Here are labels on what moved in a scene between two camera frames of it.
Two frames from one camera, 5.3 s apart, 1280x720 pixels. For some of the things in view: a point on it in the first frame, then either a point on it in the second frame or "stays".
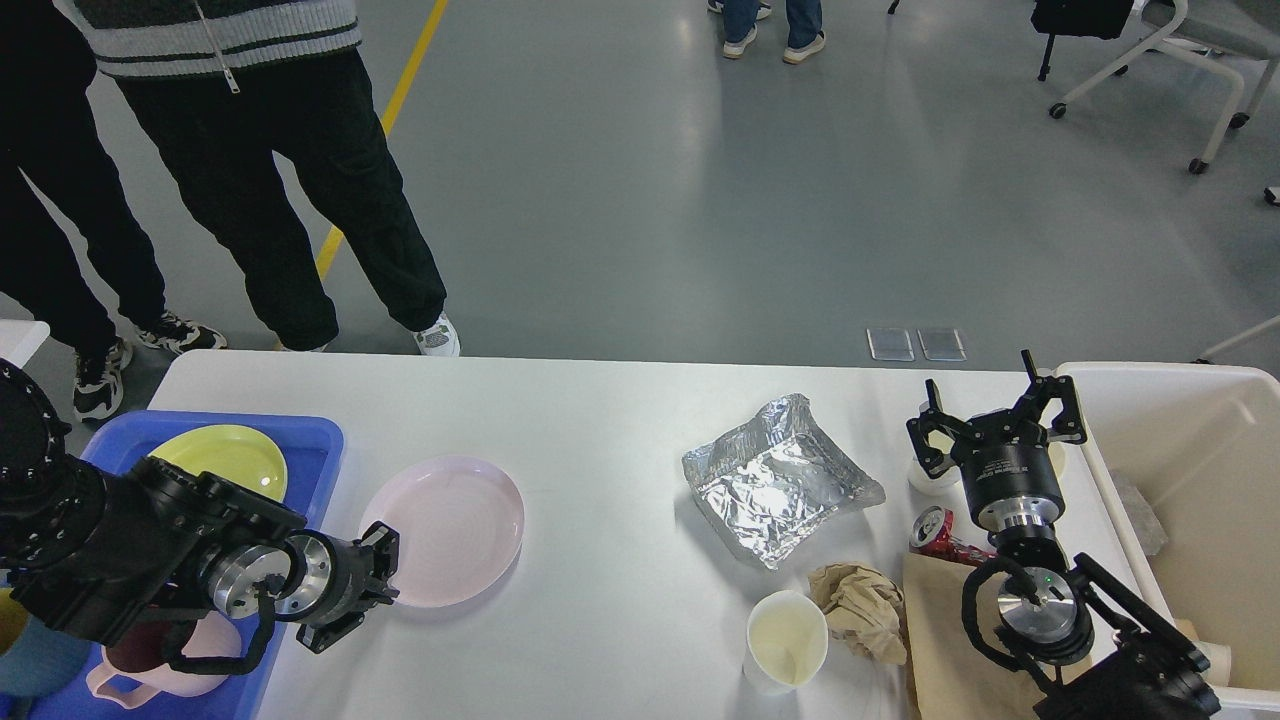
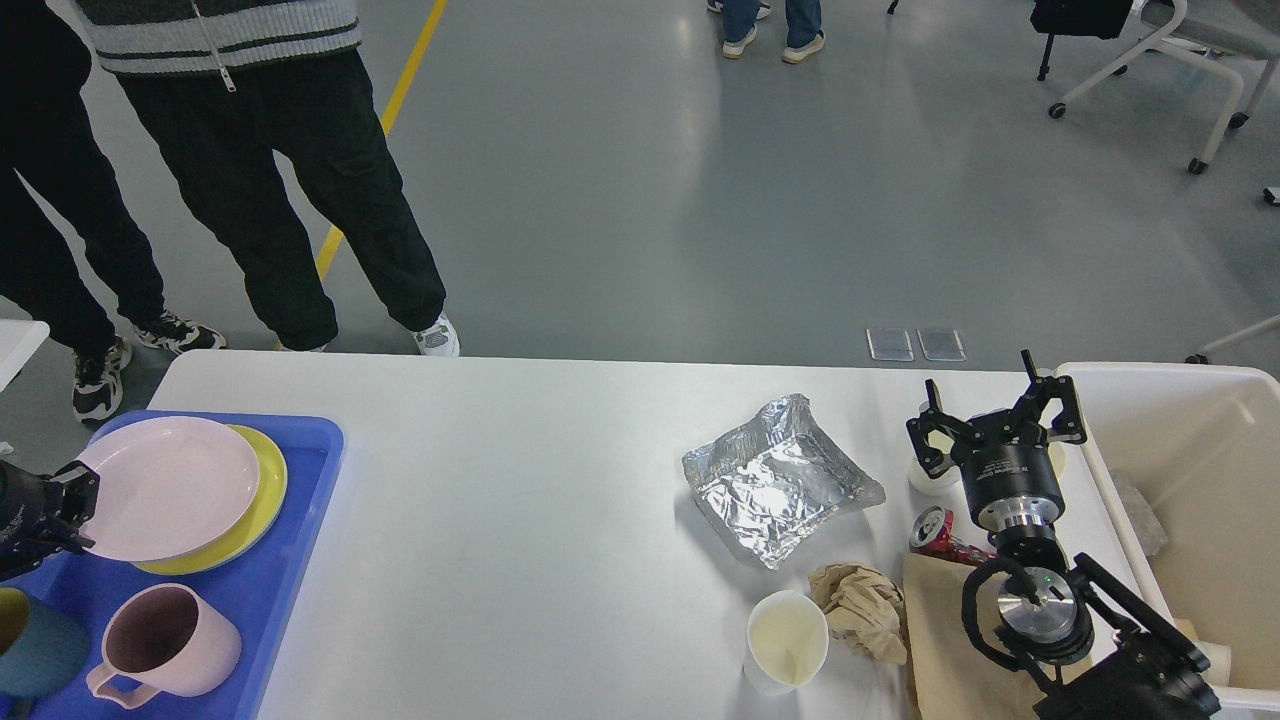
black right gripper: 1007,467 stays
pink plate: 461,524 → 168,487
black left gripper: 319,579 → 29,503
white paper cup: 787,636 stays
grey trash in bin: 1143,515 stays
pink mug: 141,661 stays
